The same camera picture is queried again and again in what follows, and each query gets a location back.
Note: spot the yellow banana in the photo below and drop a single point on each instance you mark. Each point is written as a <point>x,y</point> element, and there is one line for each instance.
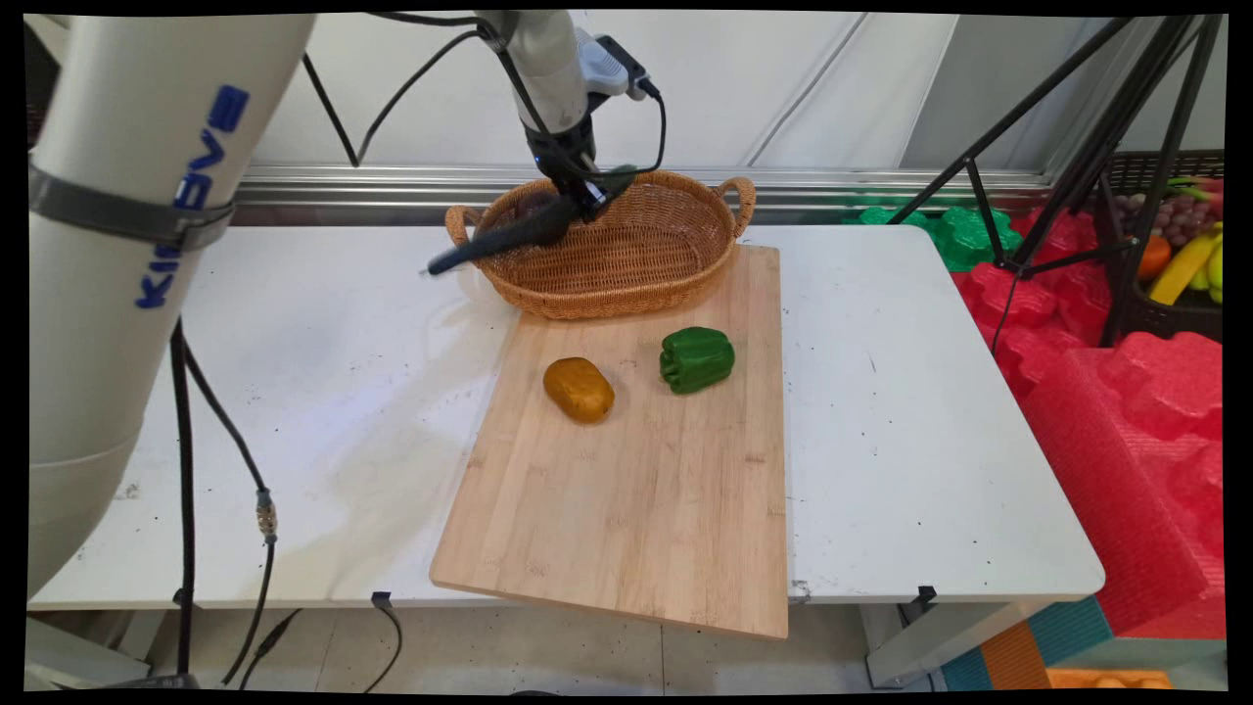
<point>1180,269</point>

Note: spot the aluminium window rail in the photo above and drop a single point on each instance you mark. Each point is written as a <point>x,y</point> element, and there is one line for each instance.
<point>392,186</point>

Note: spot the green bell pepper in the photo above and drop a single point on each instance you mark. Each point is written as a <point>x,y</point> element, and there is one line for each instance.
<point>697,360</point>

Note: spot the wooden cutting board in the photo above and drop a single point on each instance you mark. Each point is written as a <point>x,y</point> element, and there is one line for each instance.
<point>636,490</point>

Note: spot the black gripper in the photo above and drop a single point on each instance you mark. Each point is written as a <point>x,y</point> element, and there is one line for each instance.
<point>563,152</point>

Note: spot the black fruit crate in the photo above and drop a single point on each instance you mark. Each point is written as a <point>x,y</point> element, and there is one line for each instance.
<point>1140,315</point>

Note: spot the orange fruit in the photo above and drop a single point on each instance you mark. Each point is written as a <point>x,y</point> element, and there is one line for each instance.
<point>1153,258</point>

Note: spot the yellow-brown potato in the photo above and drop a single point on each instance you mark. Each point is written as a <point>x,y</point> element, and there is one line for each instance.
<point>579,390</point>

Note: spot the teal foam floor tile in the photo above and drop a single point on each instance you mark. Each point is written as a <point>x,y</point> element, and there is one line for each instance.
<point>1072,627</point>

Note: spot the red foam mat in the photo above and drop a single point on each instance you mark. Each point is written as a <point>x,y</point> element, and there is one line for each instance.
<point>1028,304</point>
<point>1126,470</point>

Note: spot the green foam mat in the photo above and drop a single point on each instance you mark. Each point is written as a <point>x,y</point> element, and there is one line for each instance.
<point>964,240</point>

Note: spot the orange foam floor tile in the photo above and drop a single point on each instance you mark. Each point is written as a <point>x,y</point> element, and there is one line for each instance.
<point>1013,656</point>

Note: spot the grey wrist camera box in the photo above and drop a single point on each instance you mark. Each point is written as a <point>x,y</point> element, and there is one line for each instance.
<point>605,61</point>

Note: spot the white table leg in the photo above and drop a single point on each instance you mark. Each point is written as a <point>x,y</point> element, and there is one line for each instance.
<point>930,641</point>

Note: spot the bunch of dark grapes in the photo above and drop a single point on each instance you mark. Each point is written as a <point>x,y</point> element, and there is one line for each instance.
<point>1170,217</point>

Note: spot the black tripod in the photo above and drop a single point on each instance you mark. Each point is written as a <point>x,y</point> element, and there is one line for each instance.
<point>1125,108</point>

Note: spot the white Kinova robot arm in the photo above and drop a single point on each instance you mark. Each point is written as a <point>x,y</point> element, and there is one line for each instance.
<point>147,323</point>

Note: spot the oval wicker basket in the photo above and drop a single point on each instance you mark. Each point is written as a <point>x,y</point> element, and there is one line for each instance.
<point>626,264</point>

